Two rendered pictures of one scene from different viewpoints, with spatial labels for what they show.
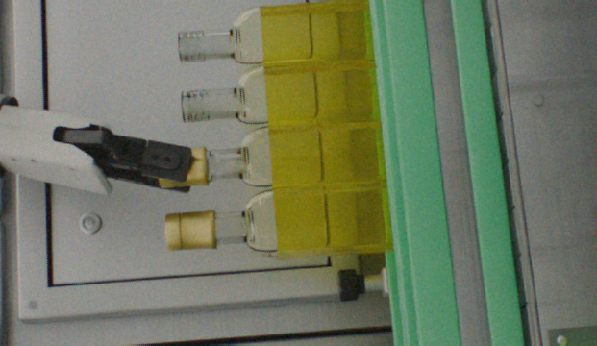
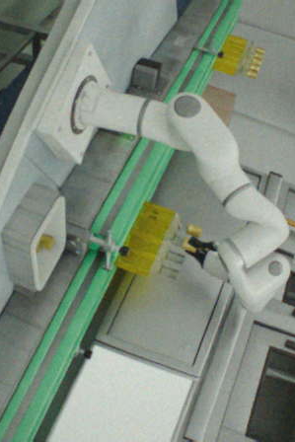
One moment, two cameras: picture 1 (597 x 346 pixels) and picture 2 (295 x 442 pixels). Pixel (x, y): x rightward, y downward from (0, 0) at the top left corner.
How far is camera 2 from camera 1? 1.30 m
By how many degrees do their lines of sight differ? 52
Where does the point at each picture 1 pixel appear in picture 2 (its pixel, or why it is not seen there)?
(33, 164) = not seen: hidden behind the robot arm
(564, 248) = (119, 151)
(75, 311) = not seen: hidden behind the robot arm
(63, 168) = not seen: hidden behind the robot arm
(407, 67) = (130, 202)
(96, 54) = (193, 317)
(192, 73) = (167, 300)
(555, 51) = (94, 184)
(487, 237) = (133, 164)
